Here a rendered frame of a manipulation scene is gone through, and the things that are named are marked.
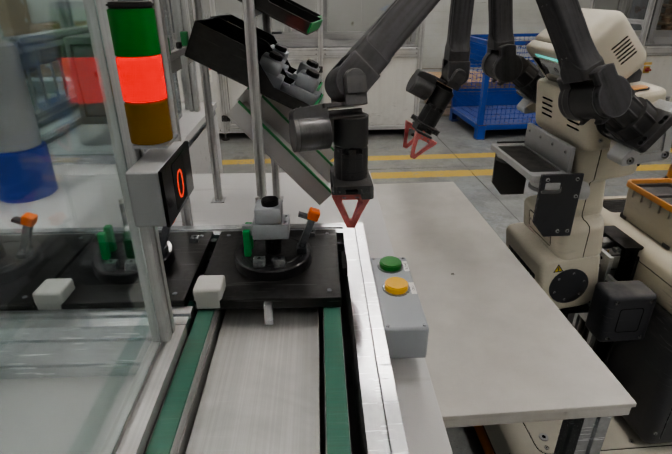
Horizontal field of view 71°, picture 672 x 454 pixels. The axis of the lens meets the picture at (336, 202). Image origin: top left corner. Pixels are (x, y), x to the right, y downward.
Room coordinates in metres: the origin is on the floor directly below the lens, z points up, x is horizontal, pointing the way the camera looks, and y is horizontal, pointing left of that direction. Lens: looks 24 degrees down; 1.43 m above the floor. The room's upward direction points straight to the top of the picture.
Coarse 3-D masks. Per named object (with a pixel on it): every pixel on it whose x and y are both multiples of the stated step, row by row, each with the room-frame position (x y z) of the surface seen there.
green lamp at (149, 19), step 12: (108, 12) 0.54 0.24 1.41; (120, 12) 0.53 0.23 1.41; (132, 12) 0.54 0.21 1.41; (144, 12) 0.54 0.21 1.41; (120, 24) 0.53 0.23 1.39; (132, 24) 0.54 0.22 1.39; (144, 24) 0.54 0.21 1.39; (156, 24) 0.56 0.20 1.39; (120, 36) 0.53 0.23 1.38; (132, 36) 0.53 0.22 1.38; (144, 36) 0.54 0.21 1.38; (156, 36) 0.56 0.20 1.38; (120, 48) 0.54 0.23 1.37; (132, 48) 0.53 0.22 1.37; (144, 48) 0.54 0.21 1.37; (156, 48) 0.55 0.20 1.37
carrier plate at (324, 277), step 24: (240, 240) 0.83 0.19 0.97; (312, 240) 0.83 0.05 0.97; (336, 240) 0.83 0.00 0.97; (216, 264) 0.74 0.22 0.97; (312, 264) 0.74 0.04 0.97; (336, 264) 0.74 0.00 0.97; (240, 288) 0.66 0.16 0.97; (264, 288) 0.66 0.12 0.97; (288, 288) 0.66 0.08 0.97; (312, 288) 0.66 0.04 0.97; (336, 288) 0.66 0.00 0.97
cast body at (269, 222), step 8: (264, 200) 0.74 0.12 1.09; (272, 200) 0.74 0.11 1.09; (280, 200) 0.77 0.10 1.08; (256, 208) 0.73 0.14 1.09; (264, 208) 0.73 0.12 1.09; (272, 208) 0.73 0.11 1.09; (280, 208) 0.74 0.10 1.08; (256, 216) 0.73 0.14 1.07; (264, 216) 0.73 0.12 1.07; (272, 216) 0.73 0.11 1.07; (280, 216) 0.73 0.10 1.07; (288, 216) 0.76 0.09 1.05; (248, 224) 0.75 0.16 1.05; (256, 224) 0.73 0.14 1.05; (264, 224) 0.73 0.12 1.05; (272, 224) 0.73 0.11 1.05; (280, 224) 0.73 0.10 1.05; (288, 224) 0.74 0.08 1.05; (256, 232) 0.73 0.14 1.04; (264, 232) 0.73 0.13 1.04; (272, 232) 0.73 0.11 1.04; (280, 232) 0.73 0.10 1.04; (288, 232) 0.73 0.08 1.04
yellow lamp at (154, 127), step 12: (132, 108) 0.53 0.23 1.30; (144, 108) 0.53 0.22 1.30; (156, 108) 0.54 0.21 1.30; (168, 108) 0.56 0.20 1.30; (132, 120) 0.54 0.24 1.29; (144, 120) 0.53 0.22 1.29; (156, 120) 0.54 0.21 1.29; (168, 120) 0.56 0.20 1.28; (132, 132) 0.54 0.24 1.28; (144, 132) 0.53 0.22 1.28; (156, 132) 0.54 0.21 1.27; (168, 132) 0.55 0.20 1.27; (144, 144) 0.53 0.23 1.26
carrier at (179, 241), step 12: (168, 240) 0.83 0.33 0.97; (180, 240) 0.83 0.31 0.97; (204, 240) 0.83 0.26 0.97; (168, 252) 0.75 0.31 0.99; (180, 252) 0.78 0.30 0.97; (192, 252) 0.78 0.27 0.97; (204, 252) 0.78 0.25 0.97; (168, 264) 0.73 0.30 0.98; (180, 264) 0.74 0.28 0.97; (192, 264) 0.74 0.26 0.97; (168, 276) 0.70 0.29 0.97; (180, 276) 0.70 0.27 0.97; (192, 276) 0.70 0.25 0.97; (168, 288) 0.66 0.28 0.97; (180, 288) 0.66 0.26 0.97; (192, 288) 0.68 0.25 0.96; (180, 300) 0.63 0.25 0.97
